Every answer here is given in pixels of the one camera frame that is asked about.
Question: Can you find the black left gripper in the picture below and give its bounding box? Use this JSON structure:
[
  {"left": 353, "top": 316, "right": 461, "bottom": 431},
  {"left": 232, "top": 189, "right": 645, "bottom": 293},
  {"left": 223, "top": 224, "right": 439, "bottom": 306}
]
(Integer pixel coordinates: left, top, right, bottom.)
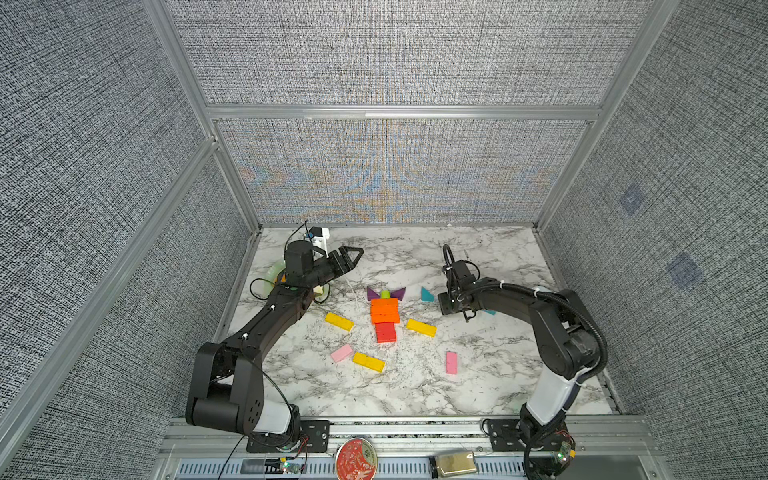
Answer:
[{"left": 304, "top": 247, "right": 363, "bottom": 291}]

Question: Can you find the purple triangle block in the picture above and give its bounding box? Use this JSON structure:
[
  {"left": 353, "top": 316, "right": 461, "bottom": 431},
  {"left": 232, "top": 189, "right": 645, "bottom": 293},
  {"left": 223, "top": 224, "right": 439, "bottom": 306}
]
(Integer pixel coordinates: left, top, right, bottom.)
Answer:
[
  {"left": 390, "top": 287, "right": 406, "bottom": 301},
  {"left": 366, "top": 287, "right": 380, "bottom": 301}
]

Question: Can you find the orange block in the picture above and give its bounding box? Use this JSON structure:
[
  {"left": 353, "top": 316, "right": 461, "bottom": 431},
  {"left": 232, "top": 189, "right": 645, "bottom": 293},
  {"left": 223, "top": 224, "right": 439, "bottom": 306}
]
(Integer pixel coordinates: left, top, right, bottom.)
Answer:
[
  {"left": 371, "top": 314, "right": 400, "bottom": 325},
  {"left": 371, "top": 304, "right": 399, "bottom": 317},
  {"left": 370, "top": 298, "right": 399, "bottom": 309}
]

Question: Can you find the red block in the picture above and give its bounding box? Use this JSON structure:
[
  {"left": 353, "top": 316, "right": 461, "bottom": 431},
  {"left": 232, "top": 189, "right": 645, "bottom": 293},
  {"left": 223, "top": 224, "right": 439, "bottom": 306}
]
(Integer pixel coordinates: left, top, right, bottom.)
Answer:
[
  {"left": 376, "top": 333, "right": 397, "bottom": 344},
  {"left": 375, "top": 323, "right": 396, "bottom": 336}
]

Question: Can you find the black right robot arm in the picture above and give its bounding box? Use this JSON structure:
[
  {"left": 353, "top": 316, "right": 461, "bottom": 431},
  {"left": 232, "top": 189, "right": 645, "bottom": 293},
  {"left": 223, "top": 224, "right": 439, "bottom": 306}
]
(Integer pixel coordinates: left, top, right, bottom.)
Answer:
[{"left": 438, "top": 256, "right": 608, "bottom": 449}]

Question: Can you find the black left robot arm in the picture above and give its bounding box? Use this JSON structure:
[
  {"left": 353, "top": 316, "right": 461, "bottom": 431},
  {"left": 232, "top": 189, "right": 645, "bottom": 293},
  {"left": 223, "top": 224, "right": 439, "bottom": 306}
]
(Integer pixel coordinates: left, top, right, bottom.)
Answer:
[{"left": 185, "top": 240, "right": 364, "bottom": 437}]

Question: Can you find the yellow block centre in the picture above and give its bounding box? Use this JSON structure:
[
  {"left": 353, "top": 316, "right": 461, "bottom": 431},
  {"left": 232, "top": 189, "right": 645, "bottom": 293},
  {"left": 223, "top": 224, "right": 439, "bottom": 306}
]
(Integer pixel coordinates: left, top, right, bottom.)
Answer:
[{"left": 406, "top": 319, "right": 437, "bottom": 338}]

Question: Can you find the yellow block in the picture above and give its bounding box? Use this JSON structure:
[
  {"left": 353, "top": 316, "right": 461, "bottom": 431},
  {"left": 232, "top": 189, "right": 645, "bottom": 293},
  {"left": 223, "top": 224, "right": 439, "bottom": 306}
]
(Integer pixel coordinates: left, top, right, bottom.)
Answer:
[
  {"left": 406, "top": 319, "right": 437, "bottom": 338},
  {"left": 325, "top": 312, "right": 355, "bottom": 332},
  {"left": 352, "top": 352, "right": 386, "bottom": 373}
]

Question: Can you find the yellow block left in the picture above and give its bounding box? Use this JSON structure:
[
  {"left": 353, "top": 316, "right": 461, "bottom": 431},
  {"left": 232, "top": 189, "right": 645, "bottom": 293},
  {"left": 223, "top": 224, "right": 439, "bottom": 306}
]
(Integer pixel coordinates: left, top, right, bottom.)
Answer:
[{"left": 325, "top": 312, "right": 355, "bottom": 332}]

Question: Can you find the green wavy plate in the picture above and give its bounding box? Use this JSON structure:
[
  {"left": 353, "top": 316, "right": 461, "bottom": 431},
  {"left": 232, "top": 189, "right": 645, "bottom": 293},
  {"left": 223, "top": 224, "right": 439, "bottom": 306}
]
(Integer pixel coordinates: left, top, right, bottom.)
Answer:
[{"left": 267, "top": 260, "right": 330, "bottom": 304}]

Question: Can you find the pink block right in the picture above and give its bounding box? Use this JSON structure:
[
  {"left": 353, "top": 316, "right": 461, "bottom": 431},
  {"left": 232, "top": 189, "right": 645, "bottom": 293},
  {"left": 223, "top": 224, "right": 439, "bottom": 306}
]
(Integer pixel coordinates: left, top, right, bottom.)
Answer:
[{"left": 445, "top": 351, "right": 458, "bottom": 375}]

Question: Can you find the pink block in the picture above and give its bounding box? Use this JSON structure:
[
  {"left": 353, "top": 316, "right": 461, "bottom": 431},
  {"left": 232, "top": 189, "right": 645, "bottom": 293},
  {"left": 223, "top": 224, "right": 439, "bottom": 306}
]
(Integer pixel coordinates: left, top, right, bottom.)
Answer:
[
  {"left": 330, "top": 344, "right": 354, "bottom": 363},
  {"left": 445, "top": 351, "right": 458, "bottom": 375}
]

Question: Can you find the pink block left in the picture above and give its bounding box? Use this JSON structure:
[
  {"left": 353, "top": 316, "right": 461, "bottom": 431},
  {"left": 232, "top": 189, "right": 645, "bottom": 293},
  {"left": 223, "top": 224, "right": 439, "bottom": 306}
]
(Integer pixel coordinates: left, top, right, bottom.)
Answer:
[{"left": 330, "top": 344, "right": 354, "bottom": 363}]

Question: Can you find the yellow block near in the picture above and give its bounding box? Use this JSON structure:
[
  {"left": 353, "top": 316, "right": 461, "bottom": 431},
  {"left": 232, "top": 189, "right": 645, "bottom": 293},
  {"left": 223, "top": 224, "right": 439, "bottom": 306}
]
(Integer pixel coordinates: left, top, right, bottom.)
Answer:
[{"left": 352, "top": 352, "right": 386, "bottom": 373}]

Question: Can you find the gold metal box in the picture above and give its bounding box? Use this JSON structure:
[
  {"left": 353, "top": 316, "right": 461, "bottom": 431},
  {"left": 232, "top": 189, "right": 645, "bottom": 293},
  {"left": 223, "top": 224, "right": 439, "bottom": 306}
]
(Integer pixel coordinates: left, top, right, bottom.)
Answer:
[{"left": 429, "top": 451, "right": 478, "bottom": 479}]

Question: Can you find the red round tin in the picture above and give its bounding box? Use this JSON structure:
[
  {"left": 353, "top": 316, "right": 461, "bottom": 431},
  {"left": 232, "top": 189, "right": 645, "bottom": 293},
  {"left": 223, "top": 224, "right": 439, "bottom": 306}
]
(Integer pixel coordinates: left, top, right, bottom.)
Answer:
[{"left": 335, "top": 438, "right": 378, "bottom": 480}]

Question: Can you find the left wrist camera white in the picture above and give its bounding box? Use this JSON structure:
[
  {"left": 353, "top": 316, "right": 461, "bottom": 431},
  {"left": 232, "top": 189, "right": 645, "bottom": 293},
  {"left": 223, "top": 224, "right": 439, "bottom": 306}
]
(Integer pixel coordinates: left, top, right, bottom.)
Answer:
[{"left": 305, "top": 227, "right": 330, "bottom": 257}]

